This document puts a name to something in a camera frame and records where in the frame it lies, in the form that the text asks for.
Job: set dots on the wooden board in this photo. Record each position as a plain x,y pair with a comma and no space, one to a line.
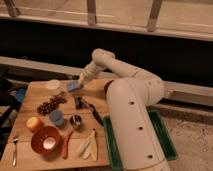
18,154

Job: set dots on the bunch of dark grapes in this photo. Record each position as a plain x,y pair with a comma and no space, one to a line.
51,105

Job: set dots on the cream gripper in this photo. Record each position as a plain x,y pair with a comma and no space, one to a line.
84,78

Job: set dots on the blue sponge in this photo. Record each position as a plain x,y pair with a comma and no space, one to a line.
74,85

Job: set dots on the small metal cup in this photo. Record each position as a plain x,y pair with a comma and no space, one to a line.
76,122

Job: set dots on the peeled banana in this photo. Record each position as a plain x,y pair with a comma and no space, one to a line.
88,148

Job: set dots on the dark red bowl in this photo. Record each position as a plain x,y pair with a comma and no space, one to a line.
106,86

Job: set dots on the green plastic tray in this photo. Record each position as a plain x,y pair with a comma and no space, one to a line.
161,132

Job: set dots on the blue plastic cup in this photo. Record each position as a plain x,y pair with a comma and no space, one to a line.
56,117

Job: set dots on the orange bowl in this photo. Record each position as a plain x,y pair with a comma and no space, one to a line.
45,140

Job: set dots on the black handled tool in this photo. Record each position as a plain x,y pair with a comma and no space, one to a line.
81,103

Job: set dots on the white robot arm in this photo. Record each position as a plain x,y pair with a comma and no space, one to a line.
127,99

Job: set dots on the metal fork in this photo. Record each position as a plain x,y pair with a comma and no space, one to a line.
14,161

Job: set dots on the orange carrot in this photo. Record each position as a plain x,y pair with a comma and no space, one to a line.
64,150

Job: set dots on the orange fruit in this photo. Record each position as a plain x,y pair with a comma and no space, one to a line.
34,123

